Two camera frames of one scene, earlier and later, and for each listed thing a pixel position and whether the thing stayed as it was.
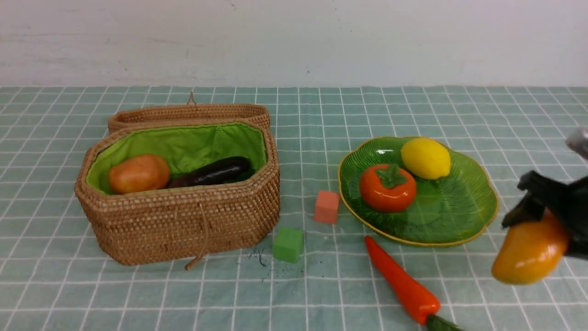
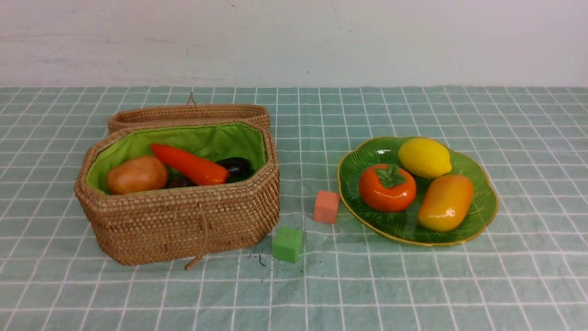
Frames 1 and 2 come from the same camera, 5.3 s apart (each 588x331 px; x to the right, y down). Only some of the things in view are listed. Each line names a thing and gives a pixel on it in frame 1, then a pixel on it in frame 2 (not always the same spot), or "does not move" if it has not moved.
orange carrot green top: [418, 301] -> [191, 167]
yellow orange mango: [530, 251] -> [446, 203]
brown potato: [138, 172] does not move
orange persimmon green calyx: [387, 189] does not move
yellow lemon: [426, 158] does not move
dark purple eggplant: [225, 170] does not move
